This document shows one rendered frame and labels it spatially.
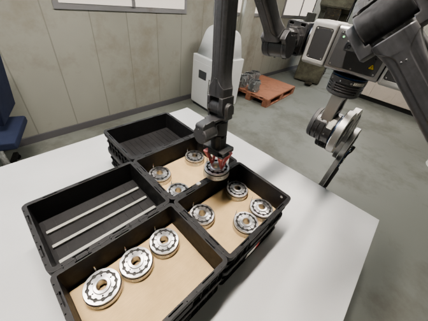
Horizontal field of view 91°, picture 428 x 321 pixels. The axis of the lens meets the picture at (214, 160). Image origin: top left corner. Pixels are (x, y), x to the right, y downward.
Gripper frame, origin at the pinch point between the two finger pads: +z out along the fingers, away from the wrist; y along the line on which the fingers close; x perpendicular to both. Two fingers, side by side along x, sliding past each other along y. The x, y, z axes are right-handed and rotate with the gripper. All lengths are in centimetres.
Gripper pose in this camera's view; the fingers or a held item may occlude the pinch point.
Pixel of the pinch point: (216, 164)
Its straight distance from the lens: 84.9
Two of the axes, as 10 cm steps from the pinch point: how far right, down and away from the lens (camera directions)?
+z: -0.4, 7.9, 6.1
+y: 7.5, 4.3, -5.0
